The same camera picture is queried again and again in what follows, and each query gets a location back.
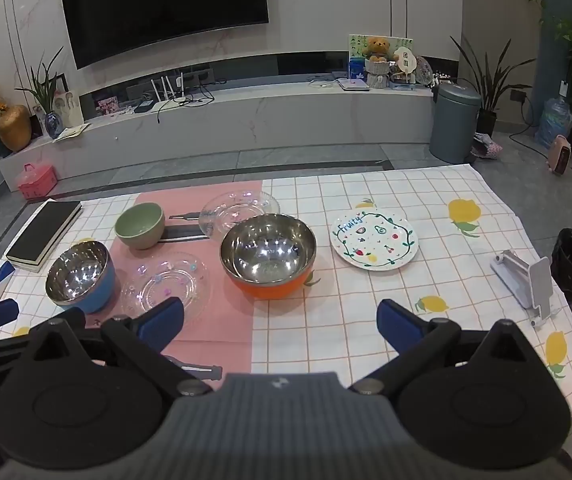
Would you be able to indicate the blue water jug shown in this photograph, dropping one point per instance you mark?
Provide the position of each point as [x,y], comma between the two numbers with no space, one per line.
[555,120]

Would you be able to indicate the checked lemon print tablecloth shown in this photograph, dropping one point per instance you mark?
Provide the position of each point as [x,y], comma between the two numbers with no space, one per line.
[465,285]

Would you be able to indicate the pink bottle print cloth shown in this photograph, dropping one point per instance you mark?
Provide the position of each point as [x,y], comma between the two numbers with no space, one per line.
[226,325]

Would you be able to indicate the green ceramic bowl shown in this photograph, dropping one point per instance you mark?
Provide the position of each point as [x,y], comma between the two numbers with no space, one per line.
[141,225]

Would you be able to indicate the white phone stand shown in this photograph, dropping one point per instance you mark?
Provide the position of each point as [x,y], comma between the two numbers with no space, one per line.
[528,280]

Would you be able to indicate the green printed card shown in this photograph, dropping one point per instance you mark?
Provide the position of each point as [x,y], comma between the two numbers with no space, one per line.
[405,45]

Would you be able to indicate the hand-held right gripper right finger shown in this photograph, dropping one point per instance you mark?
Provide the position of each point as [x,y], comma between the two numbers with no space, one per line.
[398,324]

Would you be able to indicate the decorative patterned plate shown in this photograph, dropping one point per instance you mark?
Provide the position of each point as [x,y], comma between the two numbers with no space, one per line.
[424,70]

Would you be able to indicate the white printed card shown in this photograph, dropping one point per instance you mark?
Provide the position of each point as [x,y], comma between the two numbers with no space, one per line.
[71,107]

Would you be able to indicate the grey lidded trash can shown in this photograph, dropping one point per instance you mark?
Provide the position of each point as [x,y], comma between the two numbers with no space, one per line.
[453,125]

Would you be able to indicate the white knitted pot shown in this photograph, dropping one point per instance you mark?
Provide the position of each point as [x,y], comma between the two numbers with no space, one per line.
[376,74]

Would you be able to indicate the brown teddy bear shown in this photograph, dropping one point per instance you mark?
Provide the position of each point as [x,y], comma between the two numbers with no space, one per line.
[378,49]

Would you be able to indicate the round paper fan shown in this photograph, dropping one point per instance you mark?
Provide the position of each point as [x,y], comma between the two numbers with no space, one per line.
[408,59]

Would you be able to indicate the black television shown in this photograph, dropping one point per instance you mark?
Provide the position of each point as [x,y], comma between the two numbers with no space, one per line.
[166,5]

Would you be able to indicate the white fruit print plate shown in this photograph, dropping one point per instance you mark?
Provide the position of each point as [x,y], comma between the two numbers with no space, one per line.
[373,240]

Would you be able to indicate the pink storage box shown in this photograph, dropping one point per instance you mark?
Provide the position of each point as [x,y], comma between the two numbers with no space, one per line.
[36,182]

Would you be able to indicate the flowered clear glass plate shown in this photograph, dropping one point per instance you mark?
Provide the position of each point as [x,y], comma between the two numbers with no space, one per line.
[166,277]

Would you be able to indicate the pink space heater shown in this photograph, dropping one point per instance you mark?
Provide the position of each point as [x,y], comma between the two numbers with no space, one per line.
[559,155]

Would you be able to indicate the white marble media cabinet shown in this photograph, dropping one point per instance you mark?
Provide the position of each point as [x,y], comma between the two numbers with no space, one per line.
[266,120]

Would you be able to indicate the blue glass vase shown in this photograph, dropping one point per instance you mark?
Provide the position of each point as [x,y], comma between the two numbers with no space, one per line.
[54,125]

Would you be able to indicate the long leaf plant in vase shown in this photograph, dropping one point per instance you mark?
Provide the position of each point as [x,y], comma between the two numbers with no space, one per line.
[43,87]

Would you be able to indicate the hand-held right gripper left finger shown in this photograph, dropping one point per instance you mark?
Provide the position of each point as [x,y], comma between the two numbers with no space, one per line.
[161,322]

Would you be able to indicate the plain clear glass plate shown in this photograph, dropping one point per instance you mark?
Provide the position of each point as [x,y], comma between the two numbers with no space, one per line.
[246,205]

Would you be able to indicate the white router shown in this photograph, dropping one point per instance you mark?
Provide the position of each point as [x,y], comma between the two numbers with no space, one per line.
[168,95]

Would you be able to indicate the tall potted floor plant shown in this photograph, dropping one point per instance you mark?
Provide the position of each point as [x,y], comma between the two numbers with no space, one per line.
[488,90]

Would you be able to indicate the blue steel bowl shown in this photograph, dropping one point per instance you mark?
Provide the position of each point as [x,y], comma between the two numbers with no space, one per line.
[78,275]

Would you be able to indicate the gold vase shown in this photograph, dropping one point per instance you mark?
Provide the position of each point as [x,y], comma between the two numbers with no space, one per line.
[13,130]

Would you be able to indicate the orange steel bowl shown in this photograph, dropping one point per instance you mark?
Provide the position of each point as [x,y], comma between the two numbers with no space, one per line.
[266,255]

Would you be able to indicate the black book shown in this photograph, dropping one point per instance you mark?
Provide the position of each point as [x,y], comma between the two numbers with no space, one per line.
[41,232]

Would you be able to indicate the silver laptop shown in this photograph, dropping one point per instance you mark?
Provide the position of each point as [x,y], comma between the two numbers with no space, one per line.
[353,85]

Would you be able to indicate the pink photo card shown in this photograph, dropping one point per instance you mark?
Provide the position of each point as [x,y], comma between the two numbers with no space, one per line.
[107,105]

